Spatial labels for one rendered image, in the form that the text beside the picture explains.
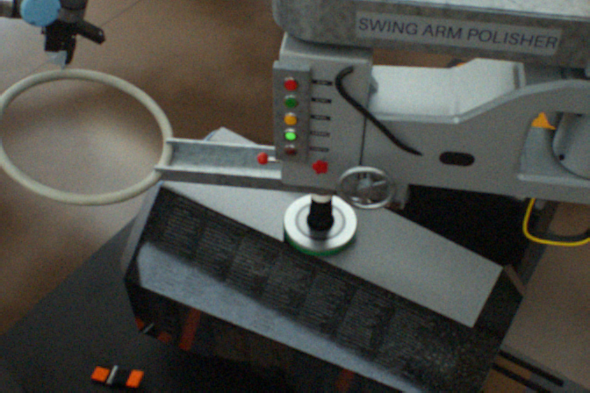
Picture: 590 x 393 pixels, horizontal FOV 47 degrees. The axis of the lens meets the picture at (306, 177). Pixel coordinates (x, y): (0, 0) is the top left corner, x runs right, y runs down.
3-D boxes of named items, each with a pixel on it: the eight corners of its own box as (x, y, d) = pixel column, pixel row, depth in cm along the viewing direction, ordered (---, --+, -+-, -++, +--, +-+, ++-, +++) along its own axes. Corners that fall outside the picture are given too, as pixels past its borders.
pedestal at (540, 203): (424, 174, 334) (449, 49, 280) (553, 234, 309) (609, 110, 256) (354, 264, 296) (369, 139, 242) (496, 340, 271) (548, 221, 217)
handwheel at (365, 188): (395, 187, 177) (402, 145, 166) (392, 217, 170) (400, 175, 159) (337, 181, 178) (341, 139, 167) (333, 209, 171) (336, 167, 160)
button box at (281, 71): (308, 156, 169) (311, 63, 148) (306, 164, 167) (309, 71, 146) (276, 153, 169) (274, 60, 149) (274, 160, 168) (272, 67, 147)
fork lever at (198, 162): (410, 161, 192) (412, 148, 189) (407, 212, 179) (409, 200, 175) (172, 141, 200) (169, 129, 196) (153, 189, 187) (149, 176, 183)
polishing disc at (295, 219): (287, 254, 194) (287, 252, 193) (281, 199, 208) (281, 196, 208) (362, 248, 196) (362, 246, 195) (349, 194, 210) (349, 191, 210)
